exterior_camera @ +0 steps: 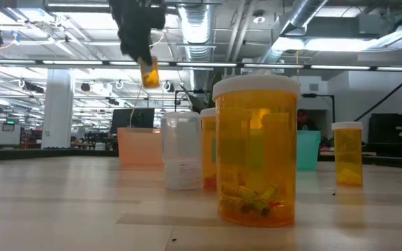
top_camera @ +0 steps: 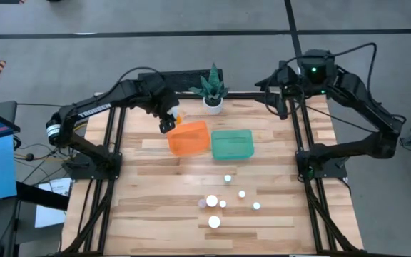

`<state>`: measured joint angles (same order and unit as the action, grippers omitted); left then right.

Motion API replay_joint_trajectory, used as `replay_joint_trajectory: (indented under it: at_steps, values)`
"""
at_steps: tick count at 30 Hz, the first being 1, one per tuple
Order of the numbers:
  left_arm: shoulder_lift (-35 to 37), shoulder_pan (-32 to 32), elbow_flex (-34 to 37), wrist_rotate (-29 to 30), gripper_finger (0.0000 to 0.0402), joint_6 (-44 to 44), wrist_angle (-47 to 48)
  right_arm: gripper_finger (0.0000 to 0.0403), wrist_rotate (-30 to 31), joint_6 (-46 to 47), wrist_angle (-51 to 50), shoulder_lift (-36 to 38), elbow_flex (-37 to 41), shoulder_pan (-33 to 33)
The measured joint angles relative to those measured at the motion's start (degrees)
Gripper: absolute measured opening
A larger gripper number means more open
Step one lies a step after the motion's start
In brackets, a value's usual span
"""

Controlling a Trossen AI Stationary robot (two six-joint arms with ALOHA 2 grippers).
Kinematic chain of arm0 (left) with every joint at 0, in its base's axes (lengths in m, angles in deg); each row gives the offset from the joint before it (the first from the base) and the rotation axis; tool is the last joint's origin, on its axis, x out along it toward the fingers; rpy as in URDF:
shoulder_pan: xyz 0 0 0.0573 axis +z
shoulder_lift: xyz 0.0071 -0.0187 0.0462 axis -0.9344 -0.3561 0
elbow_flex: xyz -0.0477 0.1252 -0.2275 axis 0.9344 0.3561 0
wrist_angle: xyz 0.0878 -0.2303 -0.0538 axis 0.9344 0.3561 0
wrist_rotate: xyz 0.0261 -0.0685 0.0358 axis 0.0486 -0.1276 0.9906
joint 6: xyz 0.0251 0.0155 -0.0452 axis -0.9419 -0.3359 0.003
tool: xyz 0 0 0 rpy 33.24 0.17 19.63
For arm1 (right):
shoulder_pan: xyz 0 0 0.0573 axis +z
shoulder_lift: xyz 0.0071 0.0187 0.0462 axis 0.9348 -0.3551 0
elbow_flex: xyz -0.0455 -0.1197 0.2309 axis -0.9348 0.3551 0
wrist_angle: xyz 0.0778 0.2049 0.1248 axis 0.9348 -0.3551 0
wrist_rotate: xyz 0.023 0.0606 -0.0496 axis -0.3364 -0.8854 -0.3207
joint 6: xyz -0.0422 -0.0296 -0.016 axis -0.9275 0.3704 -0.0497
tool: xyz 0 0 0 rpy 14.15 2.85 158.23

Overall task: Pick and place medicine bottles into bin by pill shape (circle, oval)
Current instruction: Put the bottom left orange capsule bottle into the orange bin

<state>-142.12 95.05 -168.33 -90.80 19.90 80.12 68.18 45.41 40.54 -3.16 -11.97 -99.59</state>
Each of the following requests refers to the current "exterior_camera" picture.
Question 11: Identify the black cabinet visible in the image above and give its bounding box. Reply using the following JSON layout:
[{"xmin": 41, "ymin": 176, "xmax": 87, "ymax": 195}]
[{"xmin": 367, "ymin": 113, "xmax": 402, "ymax": 158}]

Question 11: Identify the amber pill bottle grey label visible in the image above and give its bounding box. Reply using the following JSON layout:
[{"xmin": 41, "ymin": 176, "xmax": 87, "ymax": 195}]
[{"xmin": 137, "ymin": 55, "xmax": 161, "ymax": 89}]

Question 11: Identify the silver round ventilation duct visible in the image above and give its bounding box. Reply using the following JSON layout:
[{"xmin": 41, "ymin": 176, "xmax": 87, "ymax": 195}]
[{"xmin": 177, "ymin": 0, "xmax": 213, "ymax": 91}]

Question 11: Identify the black computer monitor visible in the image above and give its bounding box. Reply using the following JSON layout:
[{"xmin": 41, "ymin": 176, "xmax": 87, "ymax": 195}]
[{"xmin": 110, "ymin": 108, "xmax": 156, "ymax": 129}]

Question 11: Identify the black tubular stand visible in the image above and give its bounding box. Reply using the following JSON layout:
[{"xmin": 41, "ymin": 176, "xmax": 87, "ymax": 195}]
[
  {"xmin": 301, "ymin": 93, "xmax": 336, "ymax": 123},
  {"xmin": 174, "ymin": 89, "xmax": 206, "ymax": 106}
]

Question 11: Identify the overhead frame bar with lights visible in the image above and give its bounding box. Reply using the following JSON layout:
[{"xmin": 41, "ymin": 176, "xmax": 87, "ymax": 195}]
[{"xmin": 0, "ymin": 58, "xmax": 402, "ymax": 70}]

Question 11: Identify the thin taut black cable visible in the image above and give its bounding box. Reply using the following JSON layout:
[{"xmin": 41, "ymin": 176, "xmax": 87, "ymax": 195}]
[{"xmin": 354, "ymin": 67, "xmax": 402, "ymax": 122}]

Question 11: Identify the orange plastic bin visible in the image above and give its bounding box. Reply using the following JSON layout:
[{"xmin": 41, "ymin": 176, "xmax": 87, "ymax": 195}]
[{"xmin": 117, "ymin": 127, "xmax": 165, "ymax": 167}]

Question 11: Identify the frosted clear pill bottle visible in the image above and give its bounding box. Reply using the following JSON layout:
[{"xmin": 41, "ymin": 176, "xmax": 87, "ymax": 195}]
[{"xmin": 161, "ymin": 111, "xmax": 204, "ymax": 191}]

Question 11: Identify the large amber pill bottle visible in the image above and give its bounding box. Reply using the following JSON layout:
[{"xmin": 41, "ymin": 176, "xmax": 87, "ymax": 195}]
[{"xmin": 211, "ymin": 75, "xmax": 302, "ymax": 228}]

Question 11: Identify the white building pillar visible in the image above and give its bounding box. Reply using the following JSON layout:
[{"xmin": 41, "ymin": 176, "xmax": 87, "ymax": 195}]
[{"xmin": 41, "ymin": 68, "xmax": 75, "ymax": 150}]

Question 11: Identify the teal plastic bin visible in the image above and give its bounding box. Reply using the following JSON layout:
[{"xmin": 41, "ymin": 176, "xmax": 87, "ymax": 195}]
[{"xmin": 297, "ymin": 130, "xmax": 322, "ymax": 172}]

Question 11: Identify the small amber pill bottle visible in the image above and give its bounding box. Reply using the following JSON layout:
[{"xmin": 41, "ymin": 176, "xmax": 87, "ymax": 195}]
[{"xmin": 331, "ymin": 121, "xmax": 364, "ymax": 188}]

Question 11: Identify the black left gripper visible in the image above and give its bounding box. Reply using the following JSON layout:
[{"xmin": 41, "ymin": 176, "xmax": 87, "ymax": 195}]
[{"xmin": 109, "ymin": 0, "xmax": 167, "ymax": 63}]

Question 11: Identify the silver slanted ventilation duct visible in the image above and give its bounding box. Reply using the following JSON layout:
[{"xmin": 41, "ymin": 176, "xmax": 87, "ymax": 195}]
[{"xmin": 256, "ymin": 0, "xmax": 329, "ymax": 66}]

